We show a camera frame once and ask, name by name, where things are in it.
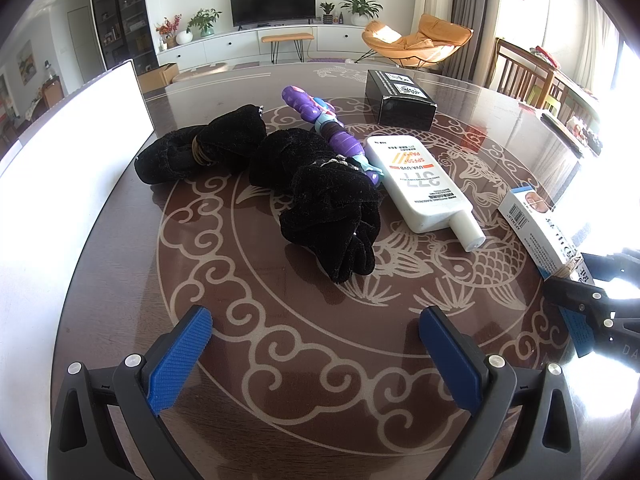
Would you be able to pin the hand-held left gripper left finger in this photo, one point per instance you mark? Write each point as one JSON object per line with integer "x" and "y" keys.
{"x": 180, "y": 355}

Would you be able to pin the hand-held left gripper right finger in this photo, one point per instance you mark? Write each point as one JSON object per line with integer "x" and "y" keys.
{"x": 450, "y": 360}

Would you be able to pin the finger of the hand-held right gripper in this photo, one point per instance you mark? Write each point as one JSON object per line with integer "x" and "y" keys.
{"x": 575, "y": 295}
{"x": 610, "y": 265}

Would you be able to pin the white ointment box with photo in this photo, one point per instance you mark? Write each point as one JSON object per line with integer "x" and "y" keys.
{"x": 535, "y": 225}

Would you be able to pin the dark patterned glass desktop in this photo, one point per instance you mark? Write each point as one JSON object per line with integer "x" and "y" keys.
{"x": 250, "y": 335}

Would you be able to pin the white sunscreen bottle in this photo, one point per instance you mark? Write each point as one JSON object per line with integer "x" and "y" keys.
{"x": 420, "y": 185}

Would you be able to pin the black rhinestone velvet scrunchie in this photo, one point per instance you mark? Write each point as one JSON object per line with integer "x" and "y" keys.
{"x": 320, "y": 205}

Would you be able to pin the white partition board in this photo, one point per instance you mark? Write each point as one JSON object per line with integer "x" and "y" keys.
{"x": 60, "y": 185}

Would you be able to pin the wooden chair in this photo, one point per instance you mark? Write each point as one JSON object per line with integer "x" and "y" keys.
{"x": 510, "y": 65}

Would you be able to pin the purple toy figure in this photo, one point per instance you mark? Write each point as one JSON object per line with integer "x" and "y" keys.
{"x": 345, "y": 140}

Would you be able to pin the black cardboard box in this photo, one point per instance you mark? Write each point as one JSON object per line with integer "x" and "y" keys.
{"x": 400, "y": 110}

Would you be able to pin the brown cardboard box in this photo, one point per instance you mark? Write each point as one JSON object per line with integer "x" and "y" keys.
{"x": 157, "y": 77}

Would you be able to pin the orange lounge chair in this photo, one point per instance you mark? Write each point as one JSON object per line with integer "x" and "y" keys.
{"x": 435, "y": 30}

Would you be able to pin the grey curtain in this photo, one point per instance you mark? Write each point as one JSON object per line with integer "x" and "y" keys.
{"x": 467, "y": 0}

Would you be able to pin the white television cabinet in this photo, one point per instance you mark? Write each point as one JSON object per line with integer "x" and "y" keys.
{"x": 225, "y": 45}

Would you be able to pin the white round vase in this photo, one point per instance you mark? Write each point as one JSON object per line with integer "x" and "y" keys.
{"x": 184, "y": 37}

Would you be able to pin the red flower arrangement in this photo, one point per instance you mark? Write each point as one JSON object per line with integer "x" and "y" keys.
{"x": 167, "y": 27}

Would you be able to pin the white door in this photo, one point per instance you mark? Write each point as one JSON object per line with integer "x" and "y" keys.
{"x": 81, "y": 40}

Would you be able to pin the orange stool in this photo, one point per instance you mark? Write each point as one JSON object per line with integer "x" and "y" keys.
{"x": 287, "y": 37}

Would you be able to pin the bushy green potted plant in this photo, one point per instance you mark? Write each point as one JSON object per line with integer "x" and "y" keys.
{"x": 204, "y": 20}

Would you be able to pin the dark display cabinet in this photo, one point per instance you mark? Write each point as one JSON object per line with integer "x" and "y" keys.
{"x": 120, "y": 5}

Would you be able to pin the large green potted plant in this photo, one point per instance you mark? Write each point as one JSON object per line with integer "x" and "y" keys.
{"x": 360, "y": 5}

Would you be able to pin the black television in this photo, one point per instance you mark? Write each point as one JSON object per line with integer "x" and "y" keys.
{"x": 272, "y": 2}

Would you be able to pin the small green potted plant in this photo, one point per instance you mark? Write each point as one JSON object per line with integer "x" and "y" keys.
{"x": 326, "y": 7}

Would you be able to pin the wall painting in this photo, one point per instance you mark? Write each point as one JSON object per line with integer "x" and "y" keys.
{"x": 25, "y": 62}

